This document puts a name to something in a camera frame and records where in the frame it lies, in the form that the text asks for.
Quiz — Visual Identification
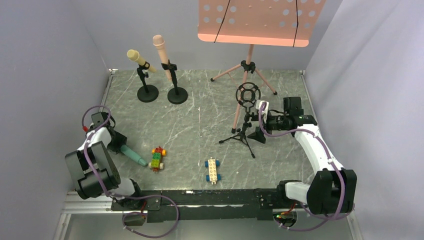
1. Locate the yellow toy microphone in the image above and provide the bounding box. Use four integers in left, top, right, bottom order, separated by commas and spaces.
126, 49, 157, 73

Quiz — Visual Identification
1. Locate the mint green toy microphone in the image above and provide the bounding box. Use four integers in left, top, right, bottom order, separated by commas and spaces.
120, 144, 148, 167

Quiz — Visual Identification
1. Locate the black shock mount stand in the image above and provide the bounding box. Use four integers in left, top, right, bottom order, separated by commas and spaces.
218, 82, 261, 159

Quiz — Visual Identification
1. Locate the white blue toy brick car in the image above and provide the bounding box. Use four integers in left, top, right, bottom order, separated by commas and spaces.
204, 157, 222, 185

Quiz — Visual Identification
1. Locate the colourful toy brick car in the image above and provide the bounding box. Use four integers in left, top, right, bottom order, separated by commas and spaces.
148, 146, 167, 173

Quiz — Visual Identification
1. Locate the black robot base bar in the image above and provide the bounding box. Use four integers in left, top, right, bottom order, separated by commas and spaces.
111, 188, 293, 223

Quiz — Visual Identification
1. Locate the black round-base mic stand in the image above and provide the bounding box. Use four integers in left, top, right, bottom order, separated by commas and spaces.
161, 60, 188, 105

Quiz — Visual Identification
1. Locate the aluminium frame rail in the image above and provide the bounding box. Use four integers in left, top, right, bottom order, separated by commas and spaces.
52, 68, 119, 240

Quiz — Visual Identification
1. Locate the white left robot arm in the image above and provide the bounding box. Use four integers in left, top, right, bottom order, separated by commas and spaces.
64, 112, 147, 200

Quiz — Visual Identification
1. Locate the pink toy microphone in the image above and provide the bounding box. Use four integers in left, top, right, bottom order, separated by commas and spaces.
152, 34, 169, 64

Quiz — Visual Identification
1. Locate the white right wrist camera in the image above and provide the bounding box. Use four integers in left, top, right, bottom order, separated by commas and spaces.
255, 99, 270, 123

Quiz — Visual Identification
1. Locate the pink music stand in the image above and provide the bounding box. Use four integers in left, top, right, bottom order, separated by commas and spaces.
196, 0, 327, 135

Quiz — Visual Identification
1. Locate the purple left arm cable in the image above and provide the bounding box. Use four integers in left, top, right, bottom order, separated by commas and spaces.
81, 105, 180, 240

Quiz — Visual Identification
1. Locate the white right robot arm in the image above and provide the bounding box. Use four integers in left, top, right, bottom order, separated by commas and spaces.
244, 96, 357, 220

